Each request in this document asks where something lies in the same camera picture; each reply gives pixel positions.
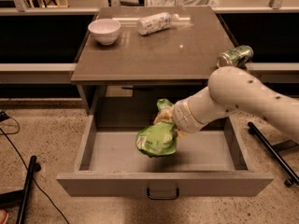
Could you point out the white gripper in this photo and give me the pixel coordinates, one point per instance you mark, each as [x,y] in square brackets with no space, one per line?
[183,118]

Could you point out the green rice chip bag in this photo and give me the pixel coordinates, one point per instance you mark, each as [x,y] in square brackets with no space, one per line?
[157,140]

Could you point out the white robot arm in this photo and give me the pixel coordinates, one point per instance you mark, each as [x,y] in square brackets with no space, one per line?
[229,90]

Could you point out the open grey top drawer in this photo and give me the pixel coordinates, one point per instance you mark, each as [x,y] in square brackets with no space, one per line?
[213,162]

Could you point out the grey cabinet with counter top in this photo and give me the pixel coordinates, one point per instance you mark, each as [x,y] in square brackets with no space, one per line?
[120,83]

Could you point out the green soda can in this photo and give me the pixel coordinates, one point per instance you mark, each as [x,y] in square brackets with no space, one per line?
[236,57]

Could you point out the white plastic bottle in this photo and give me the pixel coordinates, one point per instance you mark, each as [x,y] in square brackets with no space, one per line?
[155,23]

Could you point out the white ceramic bowl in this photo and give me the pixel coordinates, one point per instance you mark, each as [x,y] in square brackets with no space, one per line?
[105,31]

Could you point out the black stand leg right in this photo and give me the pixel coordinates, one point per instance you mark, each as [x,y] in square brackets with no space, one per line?
[293,178]

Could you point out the black stand leg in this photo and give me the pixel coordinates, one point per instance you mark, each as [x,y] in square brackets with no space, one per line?
[21,197]
[293,178]

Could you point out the black stand leg left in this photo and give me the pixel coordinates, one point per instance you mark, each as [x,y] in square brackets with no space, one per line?
[21,197]

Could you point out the black drawer handle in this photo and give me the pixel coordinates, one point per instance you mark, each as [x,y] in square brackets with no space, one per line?
[163,194]

